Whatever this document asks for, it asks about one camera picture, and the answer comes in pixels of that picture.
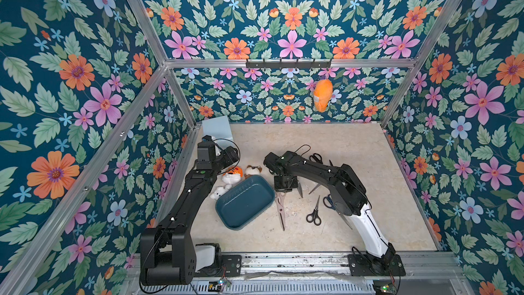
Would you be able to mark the small dark scissors middle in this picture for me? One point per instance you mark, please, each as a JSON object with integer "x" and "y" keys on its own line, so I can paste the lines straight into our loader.
{"x": 315, "y": 188}

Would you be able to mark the blue handled scissors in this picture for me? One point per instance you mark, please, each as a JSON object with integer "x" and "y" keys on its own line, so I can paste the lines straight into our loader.
{"x": 328, "y": 203}

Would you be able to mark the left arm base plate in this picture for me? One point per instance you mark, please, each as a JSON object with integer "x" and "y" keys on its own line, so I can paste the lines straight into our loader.
{"x": 224, "y": 266}

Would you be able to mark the tiger plush toy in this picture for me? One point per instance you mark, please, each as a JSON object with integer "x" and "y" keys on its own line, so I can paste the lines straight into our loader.
{"x": 233, "y": 176}

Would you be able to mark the light blue box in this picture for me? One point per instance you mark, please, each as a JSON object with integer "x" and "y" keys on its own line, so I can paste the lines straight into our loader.
{"x": 220, "y": 131}

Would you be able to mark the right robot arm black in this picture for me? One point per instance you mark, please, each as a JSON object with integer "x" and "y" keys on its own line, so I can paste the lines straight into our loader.
{"x": 349, "y": 198}

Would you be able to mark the teal storage box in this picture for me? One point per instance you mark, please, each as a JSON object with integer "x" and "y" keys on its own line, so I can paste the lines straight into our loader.
{"x": 245, "y": 202}

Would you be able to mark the small black scissors bottom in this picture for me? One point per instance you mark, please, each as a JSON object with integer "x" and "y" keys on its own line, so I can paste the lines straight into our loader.
{"x": 314, "y": 217}

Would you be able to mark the black hook rail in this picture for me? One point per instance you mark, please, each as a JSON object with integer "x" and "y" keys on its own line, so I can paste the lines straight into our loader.
{"x": 281, "y": 64}

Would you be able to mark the brown white plush toy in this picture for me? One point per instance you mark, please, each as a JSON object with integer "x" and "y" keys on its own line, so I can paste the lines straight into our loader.
{"x": 251, "y": 171}

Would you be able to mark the beige kitchen scissors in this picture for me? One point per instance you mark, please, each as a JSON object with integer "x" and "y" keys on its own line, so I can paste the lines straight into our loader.
{"x": 299, "y": 189}

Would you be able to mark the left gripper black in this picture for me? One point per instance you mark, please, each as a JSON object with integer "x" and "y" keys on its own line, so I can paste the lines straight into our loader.
{"x": 233, "y": 156}

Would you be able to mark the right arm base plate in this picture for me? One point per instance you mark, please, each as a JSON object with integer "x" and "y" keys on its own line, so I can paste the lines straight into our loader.
{"x": 363, "y": 266}

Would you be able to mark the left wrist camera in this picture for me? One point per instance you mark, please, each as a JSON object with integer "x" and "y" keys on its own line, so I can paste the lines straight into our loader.
{"x": 206, "y": 149}

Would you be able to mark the black scissors top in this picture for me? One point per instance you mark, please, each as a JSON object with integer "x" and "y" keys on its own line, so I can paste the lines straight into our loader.
{"x": 316, "y": 158}

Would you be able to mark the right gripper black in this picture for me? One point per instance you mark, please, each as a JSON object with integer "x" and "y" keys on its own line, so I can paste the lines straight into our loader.
{"x": 286, "y": 182}

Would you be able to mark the pink scissors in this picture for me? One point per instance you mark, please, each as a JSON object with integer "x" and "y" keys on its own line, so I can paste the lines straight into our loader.
{"x": 280, "y": 202}

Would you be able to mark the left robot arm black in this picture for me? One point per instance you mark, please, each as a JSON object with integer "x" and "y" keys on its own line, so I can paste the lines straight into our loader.
{"x": 168, "y": 254}

